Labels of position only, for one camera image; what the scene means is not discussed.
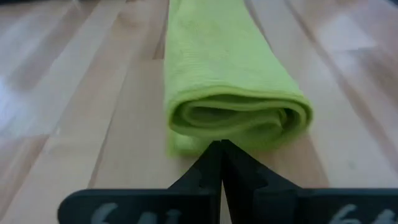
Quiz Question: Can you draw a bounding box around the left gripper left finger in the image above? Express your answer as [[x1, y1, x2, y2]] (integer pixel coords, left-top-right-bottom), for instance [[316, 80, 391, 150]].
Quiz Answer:
[[57, 140, 223, 224]]

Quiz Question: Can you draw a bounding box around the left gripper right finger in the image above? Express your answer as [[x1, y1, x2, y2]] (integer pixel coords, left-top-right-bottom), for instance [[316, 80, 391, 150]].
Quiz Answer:
[[221, 139, 398, 224]]

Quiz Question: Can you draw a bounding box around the lime green microfiber towel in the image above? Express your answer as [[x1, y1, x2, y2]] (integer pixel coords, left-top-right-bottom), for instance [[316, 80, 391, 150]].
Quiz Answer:
[[163, 0, 313, 158]]

